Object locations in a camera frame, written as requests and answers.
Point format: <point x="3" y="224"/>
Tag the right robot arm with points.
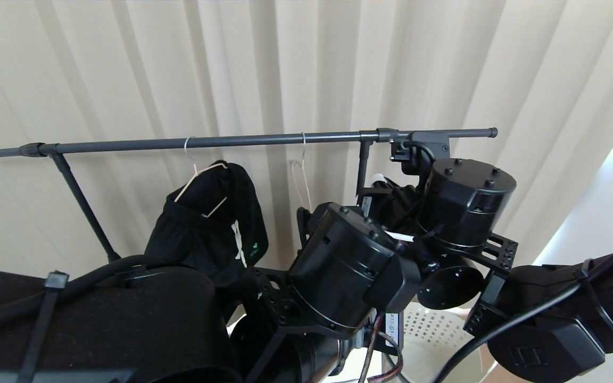
<point x="466" y="202"/>

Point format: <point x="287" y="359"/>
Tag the white laundry basket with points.
<point x="439" y="340"/>

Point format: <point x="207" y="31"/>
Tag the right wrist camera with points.
<point x="423" y="146"/>

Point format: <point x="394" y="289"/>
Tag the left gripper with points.
<point x="375" y="335"/>

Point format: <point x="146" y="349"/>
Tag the black clothes rack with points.
<point x="232" y="141"/>

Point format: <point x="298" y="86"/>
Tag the black shorts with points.
<point x="216" y="244"/>

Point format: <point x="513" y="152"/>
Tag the pink clothes hanger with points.
<point x="302" y="181"/>
<point x="195" y="175"/>

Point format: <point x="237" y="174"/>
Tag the beige curtain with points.
<point x="232" y="64"/>

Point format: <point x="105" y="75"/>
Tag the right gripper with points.
<point x="397" y="207"/>

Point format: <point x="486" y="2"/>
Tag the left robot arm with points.
<point x="152" y="324"/>

